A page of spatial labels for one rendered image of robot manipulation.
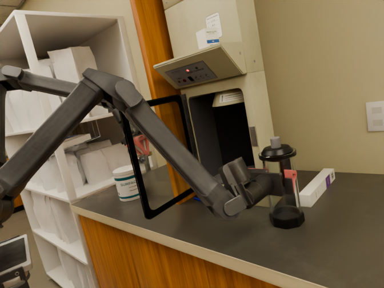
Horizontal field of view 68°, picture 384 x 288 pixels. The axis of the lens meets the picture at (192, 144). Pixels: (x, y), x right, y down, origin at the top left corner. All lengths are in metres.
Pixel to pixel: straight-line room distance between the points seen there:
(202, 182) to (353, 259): 0.39
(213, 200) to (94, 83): 0.40
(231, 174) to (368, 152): 0.73
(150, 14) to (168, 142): 0.66
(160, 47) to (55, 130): 0.64
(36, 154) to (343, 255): 0.74
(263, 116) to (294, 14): 0.52
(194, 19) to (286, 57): 0.48
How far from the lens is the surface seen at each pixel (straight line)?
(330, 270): 0.76
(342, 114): 1.32
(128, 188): 1.41
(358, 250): 0.83
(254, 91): 0.98
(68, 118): 0.71
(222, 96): 1.06
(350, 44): 1.29
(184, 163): 0.69
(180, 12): 1.15
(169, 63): 1.03
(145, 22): 1.20
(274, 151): 0.84
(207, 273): 0.99
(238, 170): 0.73
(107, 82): 0.72
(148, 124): 0.70
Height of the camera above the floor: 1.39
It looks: 10 degrees down
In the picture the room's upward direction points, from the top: 12 degrees counter-clockwise
